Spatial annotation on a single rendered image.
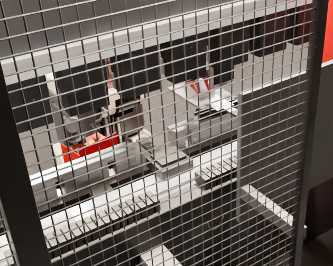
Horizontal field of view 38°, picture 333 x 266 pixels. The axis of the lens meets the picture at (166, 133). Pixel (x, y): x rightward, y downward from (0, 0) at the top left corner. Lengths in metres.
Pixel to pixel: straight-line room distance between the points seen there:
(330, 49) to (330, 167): 1.07
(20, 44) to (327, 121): 0.93
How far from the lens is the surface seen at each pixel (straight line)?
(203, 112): 1.91
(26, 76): 1.50
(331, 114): 1.58
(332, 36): 2.64
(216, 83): 1.90
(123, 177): 1.79
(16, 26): 1.26
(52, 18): 1.28
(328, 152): 1.66
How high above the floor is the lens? 1.90
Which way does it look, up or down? 30 degrees down
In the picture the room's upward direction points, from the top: 4 degrees counter-clockwise
